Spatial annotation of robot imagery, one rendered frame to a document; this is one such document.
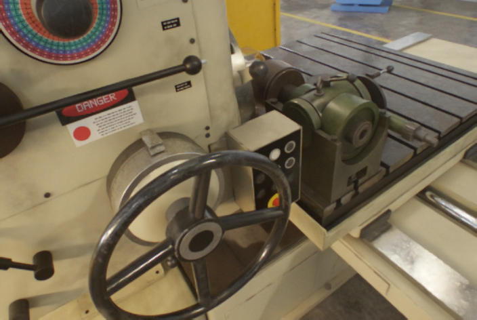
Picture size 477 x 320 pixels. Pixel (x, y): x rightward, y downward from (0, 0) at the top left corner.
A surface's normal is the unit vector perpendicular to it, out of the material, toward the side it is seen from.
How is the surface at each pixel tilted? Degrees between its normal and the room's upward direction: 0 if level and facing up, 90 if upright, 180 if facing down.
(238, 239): 0
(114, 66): 90
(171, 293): 0
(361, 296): 0
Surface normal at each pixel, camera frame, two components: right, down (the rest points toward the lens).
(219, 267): -0.10, -0.81
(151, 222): 0.42, 0.48
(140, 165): -0.36, -0.65
